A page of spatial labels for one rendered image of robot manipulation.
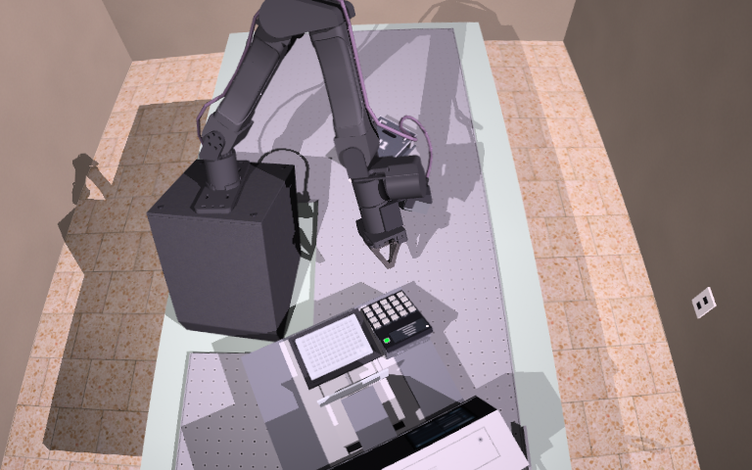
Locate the white microplate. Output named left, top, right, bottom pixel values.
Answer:
left=296, top=314, right=373, bottom=380

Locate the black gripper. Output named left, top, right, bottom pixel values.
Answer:
left=355, top=197, right=407, bottom=269

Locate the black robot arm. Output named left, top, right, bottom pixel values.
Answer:
left=194, top=0, right=433, bottom=232

